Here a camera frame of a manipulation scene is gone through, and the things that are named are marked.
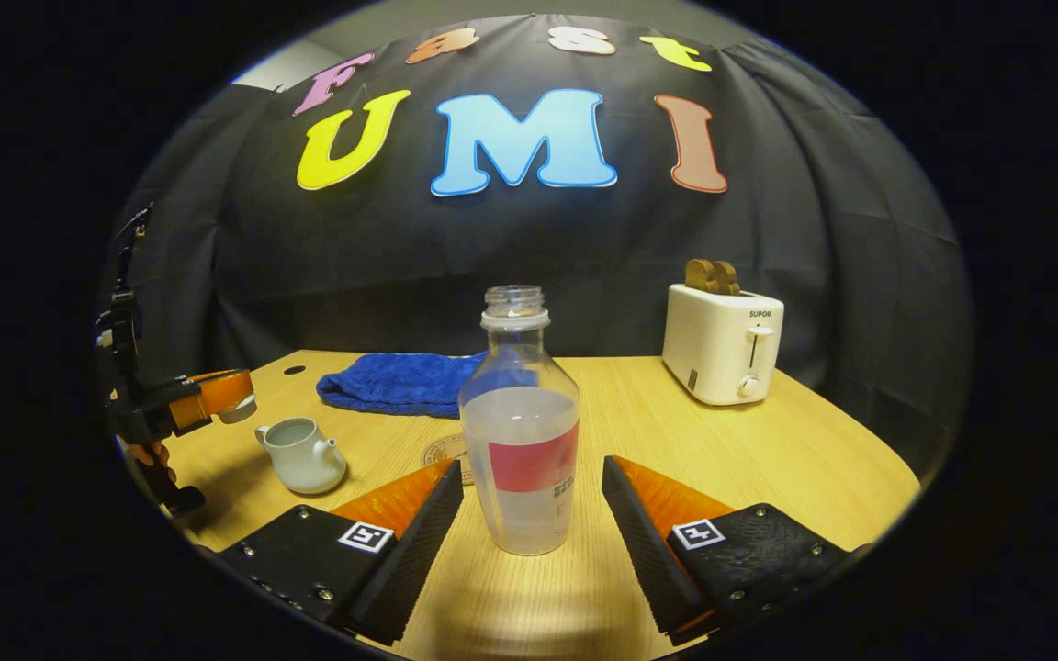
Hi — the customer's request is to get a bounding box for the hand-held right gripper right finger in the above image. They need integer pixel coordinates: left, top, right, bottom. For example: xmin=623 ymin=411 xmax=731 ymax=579
xmin=601 ymin=454 xmax=874 ymax=645

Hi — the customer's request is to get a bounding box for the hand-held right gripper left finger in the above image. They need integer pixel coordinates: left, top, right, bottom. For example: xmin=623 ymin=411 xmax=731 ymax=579
xmin=217 ymin=457 xmax=465 ymax=645

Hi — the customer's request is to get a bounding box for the round wooden coaster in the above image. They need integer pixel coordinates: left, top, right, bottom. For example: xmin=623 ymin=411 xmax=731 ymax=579
xmin=421 ymin=434 xmax=476 ymax=487

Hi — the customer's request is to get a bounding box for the white ceramic teacup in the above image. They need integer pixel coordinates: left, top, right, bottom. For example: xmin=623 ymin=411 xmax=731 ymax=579
xmin=255 ymin=418 xmax=348 ymax=497

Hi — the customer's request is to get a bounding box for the clear plastic water bottle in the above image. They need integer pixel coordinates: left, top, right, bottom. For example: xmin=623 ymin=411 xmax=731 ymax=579
xmin=458 ymin=285 xmax=581 ymax=557

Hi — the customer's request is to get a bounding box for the blue towel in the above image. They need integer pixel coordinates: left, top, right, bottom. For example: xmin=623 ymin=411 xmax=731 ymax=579
xmin=316 ymin=352 xmax=490 ymax=420

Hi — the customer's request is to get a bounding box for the white toaster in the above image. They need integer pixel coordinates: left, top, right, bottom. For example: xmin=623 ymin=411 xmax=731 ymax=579
xmin=662 ymin=283 xmax=785 ymax=407

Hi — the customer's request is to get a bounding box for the black backdrop cloth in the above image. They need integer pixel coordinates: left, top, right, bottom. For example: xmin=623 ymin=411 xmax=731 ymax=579
xmin=107 ymin=14 xmax=975 ymax=478

